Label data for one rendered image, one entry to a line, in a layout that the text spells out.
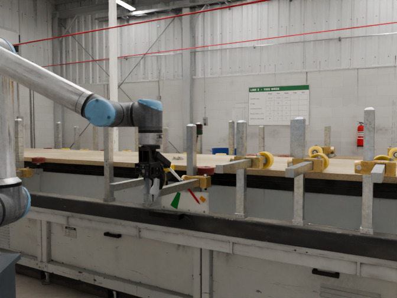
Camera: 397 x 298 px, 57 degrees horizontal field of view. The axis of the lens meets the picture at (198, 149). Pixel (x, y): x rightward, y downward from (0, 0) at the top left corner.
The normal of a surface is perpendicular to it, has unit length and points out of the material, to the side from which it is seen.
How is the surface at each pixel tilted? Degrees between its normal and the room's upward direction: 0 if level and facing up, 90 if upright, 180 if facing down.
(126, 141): 90
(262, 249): 90
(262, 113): 90
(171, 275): 90
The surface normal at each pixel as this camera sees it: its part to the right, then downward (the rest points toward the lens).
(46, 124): 0.92, 0.02
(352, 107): -0.40, 0.05
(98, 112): -0.07, 0.09
